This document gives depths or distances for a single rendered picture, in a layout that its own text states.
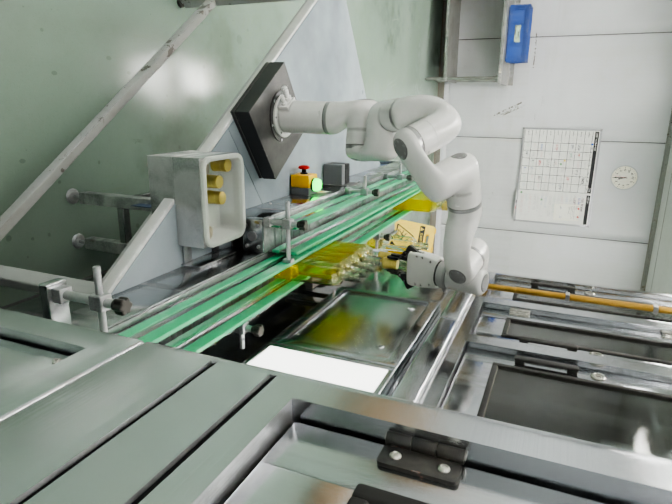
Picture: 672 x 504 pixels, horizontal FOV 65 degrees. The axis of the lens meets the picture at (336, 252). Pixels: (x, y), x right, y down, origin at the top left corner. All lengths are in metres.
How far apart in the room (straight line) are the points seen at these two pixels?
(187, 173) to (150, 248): 0.20
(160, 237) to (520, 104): 6.25
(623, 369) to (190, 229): 1.11
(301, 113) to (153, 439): 1.27
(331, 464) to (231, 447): 0.07
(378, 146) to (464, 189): 0.27
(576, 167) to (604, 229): 0.85
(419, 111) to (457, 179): 0.20
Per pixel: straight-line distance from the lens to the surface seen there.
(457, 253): 1.34
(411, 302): 1.65
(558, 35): 7.26
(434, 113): 1.32
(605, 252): 7.44
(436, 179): 1.23
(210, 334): 1.21
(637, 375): 1.50
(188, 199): 1.34
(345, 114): 1.54
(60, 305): 1.02
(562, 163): 7.22
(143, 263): 1.30
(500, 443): 0.43
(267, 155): 1.60
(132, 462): 0.41
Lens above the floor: 1.62
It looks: 22 degrees down
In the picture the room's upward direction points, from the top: 97 degrees clockwise
